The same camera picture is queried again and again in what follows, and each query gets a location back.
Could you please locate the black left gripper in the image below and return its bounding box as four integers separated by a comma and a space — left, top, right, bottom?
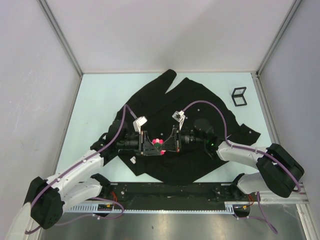
116, 130, 161, 156

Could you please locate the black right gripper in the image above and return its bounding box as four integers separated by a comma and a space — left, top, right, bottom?
158, 125, 205, 153

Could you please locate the pink flower plush brooch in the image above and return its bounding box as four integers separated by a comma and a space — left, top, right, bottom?
152, 138, 166, 155

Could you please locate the black button-up shirt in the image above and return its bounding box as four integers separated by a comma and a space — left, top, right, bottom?
111, 69, 261, 181

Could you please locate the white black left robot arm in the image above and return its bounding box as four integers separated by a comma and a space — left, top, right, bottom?
25, 120, 143, 230

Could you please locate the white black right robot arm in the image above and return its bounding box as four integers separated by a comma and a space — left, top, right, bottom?
158, 119, 305, 201

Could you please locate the white shirt label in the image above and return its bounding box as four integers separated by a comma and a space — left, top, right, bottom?
130, 156, 136, 164

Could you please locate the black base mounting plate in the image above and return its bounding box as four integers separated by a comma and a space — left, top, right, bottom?
98, 182, 257, 203

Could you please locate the black open display box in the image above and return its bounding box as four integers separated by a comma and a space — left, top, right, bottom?
231, 86, 248, 107

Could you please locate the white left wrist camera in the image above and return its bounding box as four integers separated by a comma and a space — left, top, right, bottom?
133, 116, 148, 133

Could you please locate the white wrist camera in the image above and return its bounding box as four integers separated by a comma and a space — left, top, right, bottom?
133, 116, 148, 133
172, 110, 186, 130

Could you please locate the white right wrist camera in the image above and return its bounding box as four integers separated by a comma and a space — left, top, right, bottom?
172, 110, 186, 130

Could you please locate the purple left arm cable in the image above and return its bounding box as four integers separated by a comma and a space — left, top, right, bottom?
23, 103, 138, 236

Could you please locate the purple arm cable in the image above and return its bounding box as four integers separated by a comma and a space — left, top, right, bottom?
23, 103, 138, 236
182, 100, 302, 235

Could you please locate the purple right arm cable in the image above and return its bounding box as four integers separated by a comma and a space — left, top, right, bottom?
182, 100, 302, 235

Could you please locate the white slotted cable duct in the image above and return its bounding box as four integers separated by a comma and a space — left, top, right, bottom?
66, 200, 234, 215

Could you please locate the aluminium frame rail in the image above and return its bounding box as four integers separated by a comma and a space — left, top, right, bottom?
260, 183, 309, 204

